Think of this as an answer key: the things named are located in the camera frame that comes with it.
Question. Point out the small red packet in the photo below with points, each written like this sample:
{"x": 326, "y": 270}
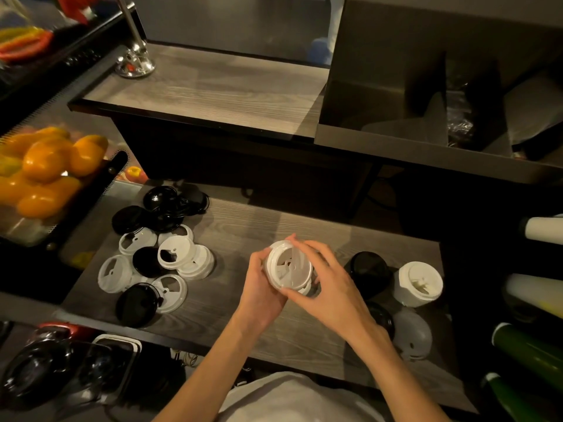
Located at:
{"x": 520, "y": 155}

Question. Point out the clear juicer container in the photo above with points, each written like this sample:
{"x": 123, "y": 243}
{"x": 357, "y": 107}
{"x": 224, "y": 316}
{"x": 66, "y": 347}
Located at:
{"x": 13, "y": 10}

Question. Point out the clear plastic lids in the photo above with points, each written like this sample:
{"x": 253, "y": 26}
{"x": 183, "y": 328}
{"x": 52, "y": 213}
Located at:
{"x": 411, "y": 334}

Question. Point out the person's left forearm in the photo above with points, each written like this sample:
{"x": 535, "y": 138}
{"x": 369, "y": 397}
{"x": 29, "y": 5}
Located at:
{"x": 198, "y": 382}

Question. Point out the person's left hand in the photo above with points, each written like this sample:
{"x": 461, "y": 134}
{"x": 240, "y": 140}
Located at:
{"x": 259, "y": 298}

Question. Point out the translucent yellow print cup stack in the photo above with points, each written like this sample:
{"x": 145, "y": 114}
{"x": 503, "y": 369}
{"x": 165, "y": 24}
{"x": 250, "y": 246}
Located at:
{"x": 536, "y": 294}

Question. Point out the person's right hand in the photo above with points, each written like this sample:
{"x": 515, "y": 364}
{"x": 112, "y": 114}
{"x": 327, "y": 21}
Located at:
{"x": 338, "y": 298}

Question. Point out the red flag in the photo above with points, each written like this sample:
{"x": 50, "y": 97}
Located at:
{"x": 79, "y": 5}

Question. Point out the chrome flag stand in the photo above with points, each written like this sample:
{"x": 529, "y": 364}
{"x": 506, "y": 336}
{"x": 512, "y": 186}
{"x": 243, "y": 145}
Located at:
{"x": 134, "y": 63}

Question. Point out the grey foil pouch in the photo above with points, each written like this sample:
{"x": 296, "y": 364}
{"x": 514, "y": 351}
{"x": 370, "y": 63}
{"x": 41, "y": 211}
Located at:
{"x": 534, "y": 109}

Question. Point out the person's right forearm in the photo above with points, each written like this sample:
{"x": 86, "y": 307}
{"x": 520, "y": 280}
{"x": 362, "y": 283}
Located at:
{"x": 404, "y": 386}

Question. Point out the blue stool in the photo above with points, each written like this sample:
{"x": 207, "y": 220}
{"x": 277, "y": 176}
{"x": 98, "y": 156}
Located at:
{"x": 317, "y": 51}

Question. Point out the white shirt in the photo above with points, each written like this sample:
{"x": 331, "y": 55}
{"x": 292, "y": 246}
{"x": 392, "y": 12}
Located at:
{"x": 294, "y": 402}

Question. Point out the white paper cup stack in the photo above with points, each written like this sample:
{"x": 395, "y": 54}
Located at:
{"x": 545, "y": 230}

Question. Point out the black cup lid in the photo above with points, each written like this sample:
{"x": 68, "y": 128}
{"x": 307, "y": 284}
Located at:
{"x": 369, "y": 272}
{"x": 382, "y": 318}

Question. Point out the dark metal organizer box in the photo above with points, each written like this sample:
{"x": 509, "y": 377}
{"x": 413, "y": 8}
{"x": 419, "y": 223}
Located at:
{"x": 374, "y": 145}

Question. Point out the stack of white lids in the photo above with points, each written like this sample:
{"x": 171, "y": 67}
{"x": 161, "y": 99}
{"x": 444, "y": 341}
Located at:
{"x": 418, "y": 283}

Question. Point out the pile of mixed cup lids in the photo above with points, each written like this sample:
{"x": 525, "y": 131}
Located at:
{"x": 149, "y": 259}

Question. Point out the clear plastic bag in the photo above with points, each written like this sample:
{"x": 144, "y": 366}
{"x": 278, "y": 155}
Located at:
{"x": 459, "y": 123}

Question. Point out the pile of oranges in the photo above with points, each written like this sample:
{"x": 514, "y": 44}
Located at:
{"x": 48, "y": 171}

